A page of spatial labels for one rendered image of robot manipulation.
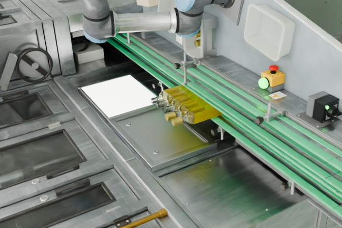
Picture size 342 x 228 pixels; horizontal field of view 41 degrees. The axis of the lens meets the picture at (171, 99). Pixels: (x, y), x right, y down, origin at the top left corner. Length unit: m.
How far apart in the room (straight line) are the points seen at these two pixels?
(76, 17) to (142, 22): 0.82
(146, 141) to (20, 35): 1.05
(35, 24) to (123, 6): 0.55
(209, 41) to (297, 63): 0.56
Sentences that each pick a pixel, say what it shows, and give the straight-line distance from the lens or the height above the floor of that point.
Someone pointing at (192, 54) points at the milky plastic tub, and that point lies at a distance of 2.38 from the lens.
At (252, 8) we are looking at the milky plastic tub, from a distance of 1.94.
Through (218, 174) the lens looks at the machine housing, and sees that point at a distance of 1.97.
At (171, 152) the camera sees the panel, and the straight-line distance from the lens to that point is 2.04.
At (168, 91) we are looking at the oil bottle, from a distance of 2.22.
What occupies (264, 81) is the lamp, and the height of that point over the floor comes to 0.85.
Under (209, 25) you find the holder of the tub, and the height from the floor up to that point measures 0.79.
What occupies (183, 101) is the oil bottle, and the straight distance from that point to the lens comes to 2.12.
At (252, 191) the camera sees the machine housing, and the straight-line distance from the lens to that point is 1.90.
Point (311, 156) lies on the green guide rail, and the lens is 1.74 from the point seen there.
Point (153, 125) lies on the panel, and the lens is 2.24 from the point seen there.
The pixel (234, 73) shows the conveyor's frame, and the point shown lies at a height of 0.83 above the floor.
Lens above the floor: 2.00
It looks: 25 degrees down
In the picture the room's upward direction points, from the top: 107 degrees counter-clockwise
